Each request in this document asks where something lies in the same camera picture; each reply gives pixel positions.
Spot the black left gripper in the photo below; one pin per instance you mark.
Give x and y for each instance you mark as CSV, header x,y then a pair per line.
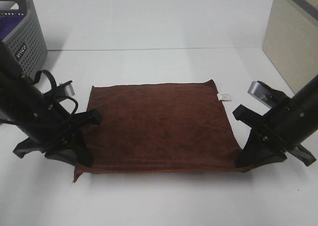
x,y
59,136

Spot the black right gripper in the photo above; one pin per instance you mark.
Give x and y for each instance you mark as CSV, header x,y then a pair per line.
x,y
280,130

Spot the brown towel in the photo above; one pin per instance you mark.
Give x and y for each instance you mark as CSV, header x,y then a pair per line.
x,y
155,128

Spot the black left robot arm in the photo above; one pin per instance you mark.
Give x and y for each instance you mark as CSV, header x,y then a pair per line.
x,y
44,112

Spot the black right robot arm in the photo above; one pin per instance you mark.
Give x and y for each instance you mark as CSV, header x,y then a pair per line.
x,y
306,99

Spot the beige storage bin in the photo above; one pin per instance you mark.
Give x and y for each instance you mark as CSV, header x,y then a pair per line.
x,y
291,40

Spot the grey perforated laundry basket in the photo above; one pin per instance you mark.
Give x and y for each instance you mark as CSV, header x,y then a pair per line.
x,y
26,41

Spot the purple cloth in basket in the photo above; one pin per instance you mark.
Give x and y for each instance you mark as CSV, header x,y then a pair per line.
x,y
8,23

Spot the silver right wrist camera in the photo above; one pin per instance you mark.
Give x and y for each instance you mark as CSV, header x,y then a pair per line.
x,y
264,93

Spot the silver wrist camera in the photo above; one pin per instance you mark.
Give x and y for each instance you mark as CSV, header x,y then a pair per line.
x,y
264,93
66,89

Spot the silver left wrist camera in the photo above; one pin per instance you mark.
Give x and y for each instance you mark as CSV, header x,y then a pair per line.
x,y
66,89

